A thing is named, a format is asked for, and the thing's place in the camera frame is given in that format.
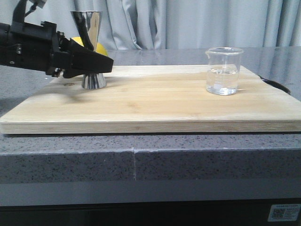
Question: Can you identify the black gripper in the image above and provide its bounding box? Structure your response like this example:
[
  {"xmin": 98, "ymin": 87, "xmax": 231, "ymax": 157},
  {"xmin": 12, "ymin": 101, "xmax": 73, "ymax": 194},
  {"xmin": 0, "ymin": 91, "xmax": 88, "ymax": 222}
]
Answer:
[{"xmin": 0, "ymin": 22, "xmax": 114, "ymax": 79}]

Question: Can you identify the steel double jigger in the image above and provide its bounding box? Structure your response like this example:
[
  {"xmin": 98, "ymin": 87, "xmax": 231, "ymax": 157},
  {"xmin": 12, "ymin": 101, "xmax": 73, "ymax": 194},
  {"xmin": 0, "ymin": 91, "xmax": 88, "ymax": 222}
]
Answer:
[{"xmin": 71, "ymin": 11, "xmax": 106, "ymax": 89}]

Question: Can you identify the clear glass beaker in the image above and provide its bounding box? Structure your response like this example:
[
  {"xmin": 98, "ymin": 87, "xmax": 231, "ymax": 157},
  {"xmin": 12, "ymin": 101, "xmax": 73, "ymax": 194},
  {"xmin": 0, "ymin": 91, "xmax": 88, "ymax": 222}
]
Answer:
[{"xmin": 206, "ymin": 47, "xmax": 244, "ymax": 96}]

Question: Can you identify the yellow lemon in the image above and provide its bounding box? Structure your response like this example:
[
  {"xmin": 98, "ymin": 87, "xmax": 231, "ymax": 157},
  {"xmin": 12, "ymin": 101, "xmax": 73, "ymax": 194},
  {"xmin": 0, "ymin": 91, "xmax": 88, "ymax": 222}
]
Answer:
[{"xmin": 72, "ymin": 36, "xmax": 108, "ymax": 56}]

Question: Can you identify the grey curtain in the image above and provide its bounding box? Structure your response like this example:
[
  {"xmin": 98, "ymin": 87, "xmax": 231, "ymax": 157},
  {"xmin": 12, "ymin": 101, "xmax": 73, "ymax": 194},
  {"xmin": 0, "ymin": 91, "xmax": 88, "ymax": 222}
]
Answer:
[{"xmin": 0, "ymin": 0, "xmax": 301, "ymax": 51}]

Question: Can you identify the wooden cutting board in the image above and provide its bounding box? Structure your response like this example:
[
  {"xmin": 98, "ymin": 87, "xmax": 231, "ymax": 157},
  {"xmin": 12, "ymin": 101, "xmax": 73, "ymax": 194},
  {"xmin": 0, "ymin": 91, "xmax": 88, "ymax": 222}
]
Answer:
[{"xmin": 0, "ymin": 65, "xmax": 301, "ymax": 134}]

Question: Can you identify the white QR code sticker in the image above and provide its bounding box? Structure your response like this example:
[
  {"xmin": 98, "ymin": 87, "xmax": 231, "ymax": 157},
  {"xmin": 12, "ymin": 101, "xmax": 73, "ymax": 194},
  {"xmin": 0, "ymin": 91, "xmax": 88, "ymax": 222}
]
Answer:
[{"xmin": 268, "ymin": 203, "xmax": 301, "ymax": 222}]

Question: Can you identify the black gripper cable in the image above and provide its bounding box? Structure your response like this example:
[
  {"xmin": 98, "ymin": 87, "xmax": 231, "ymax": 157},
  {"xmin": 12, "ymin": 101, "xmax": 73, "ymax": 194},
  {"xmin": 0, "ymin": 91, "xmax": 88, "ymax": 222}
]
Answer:
[{"xmin": 13, "ymin": 0, "xmax": 40, "ymax": 23}]

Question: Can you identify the black board handle strap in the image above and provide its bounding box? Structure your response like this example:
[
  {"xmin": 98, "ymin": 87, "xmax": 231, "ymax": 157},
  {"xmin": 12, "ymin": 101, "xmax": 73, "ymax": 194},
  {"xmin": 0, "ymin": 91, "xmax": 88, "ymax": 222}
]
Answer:
[{"xmin": 258, "ymin": 75, "xmax": 291, "ymax": 95}]

